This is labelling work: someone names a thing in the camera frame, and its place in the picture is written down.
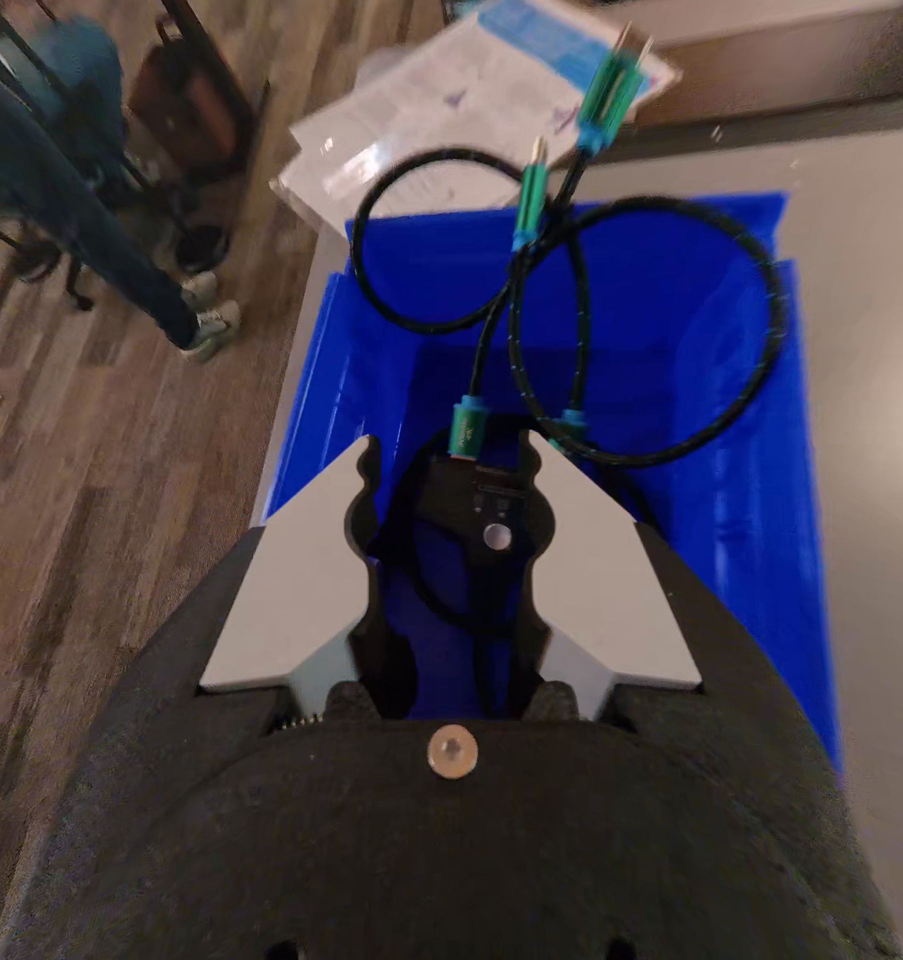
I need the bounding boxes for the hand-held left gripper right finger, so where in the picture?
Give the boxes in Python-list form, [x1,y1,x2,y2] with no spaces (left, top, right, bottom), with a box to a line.
[510,429,705,721]

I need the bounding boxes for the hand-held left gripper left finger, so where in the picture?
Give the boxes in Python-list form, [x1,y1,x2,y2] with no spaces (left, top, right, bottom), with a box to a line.
[198,435,420,721]

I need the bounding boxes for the black braided switch cable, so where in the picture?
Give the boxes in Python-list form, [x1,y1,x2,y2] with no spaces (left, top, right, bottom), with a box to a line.
[380,431,663,714]

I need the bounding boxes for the black hdmi switch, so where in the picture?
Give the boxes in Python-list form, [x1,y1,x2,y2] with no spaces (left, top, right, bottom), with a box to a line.
[420,459,550,594]

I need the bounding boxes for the large blue plastic bin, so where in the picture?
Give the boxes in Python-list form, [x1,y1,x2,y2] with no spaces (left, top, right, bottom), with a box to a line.
[260,191,843,774]

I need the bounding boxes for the braided hdmi cable green plugs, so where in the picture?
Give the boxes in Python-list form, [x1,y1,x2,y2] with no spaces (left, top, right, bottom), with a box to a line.
[507,22,786,468]

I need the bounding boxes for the clear plastic bag blue label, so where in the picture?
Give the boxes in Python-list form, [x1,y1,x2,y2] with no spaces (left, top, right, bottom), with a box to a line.
[271,0,681,237]

